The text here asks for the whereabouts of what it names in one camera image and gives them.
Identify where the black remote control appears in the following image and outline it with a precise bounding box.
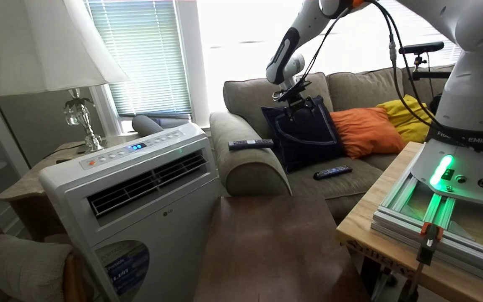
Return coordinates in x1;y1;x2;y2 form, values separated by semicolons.
313;165;353;181
228;139;275;151

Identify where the navy blue pillow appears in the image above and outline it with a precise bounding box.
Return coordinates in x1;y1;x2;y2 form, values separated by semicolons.
261;96;345;174

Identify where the orange pillow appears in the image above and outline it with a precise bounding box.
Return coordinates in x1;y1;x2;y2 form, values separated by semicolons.
330;107;408;160

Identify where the beige fabric sofa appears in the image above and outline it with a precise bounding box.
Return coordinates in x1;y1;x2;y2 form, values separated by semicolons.
209;64;456;225

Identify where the yellow pillow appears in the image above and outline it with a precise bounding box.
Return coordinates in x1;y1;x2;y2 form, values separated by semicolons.
376;94;436;144

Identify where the dark wooden coffee table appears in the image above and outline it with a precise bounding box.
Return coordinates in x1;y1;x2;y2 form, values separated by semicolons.
193;195;370;302

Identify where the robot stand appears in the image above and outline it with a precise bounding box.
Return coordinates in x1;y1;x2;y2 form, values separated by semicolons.
336;141;483;302

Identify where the orange and black clamp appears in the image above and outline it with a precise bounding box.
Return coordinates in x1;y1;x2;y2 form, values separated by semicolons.
408;222;444;302

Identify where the white portable air conditioner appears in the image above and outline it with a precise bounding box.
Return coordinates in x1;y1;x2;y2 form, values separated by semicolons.
39;122;221;302

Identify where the table lamp with white shade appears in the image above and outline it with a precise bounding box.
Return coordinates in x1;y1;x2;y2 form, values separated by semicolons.
0;0;130;154

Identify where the wooden side table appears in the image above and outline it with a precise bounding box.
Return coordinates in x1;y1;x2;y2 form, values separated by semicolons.
0;134;142;242

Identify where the beige armchair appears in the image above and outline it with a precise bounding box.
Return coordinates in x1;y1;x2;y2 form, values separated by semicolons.
0;163;88;302

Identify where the camera on mount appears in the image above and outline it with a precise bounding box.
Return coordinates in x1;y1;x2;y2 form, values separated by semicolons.
398;41;452;81

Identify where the grey air conditioner hose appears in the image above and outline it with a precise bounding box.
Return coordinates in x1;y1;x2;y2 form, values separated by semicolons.
131;114;165;137

